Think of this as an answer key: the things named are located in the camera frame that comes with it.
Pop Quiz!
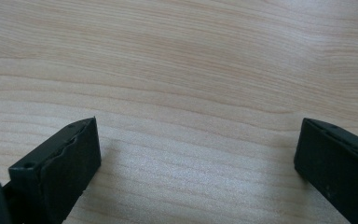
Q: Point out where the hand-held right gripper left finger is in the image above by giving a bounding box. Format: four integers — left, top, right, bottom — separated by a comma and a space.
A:
7, 116, 103, 224

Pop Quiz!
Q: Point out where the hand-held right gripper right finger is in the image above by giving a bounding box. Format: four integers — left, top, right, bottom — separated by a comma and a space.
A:
293, 117, 358, 224

